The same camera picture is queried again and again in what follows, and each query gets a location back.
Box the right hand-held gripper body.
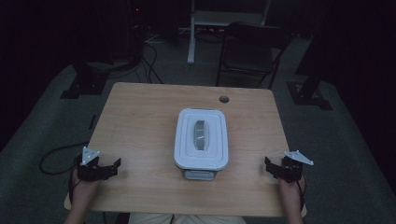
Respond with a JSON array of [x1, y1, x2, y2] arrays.
[[279, 149, 315, 185]]

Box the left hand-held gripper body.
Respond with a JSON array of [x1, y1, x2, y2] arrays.
[[76, 147, 108, 183]]

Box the clear plastic storage box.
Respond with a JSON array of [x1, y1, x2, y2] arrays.
[[181, 106, 219, 181]]

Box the white box lid grey handle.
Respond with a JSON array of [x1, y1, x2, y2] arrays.
[[173, 107, 230, 172]]

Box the person's left hand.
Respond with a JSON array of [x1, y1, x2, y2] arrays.
[[70, 169, 100, 213]]

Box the person's right hand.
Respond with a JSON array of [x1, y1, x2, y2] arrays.
[[277, 175, 306, 208]]

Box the black stand base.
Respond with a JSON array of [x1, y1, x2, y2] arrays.
[[286, 71, 333, 111], [60, 60, 110, 100]]

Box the person's beige trousers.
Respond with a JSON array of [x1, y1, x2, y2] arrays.
[[127, 212, 247, 224]]

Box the black folding chair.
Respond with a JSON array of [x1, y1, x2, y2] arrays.
[[215, 21, 293, 91]]

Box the dark equipment rack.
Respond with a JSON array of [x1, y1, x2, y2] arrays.
[[110, 0, 148, 63]]

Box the white metal stand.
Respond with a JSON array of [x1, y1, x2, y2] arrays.
[[186, 0, 272, 65]]

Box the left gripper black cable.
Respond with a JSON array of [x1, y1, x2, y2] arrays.
[[67, 154, 82, 204]]

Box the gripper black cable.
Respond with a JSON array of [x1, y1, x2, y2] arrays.
[[294, 173, 308, 213], [67, 154, 82, 204]]

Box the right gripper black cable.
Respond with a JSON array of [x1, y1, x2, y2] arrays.
[[294, 173, 308, 213]]

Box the black floor cable loop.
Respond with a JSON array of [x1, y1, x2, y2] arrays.
[[39, 142, 90, 175]]

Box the black floor cables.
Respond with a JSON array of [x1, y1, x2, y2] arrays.
[[136, 41, 164, 85]]

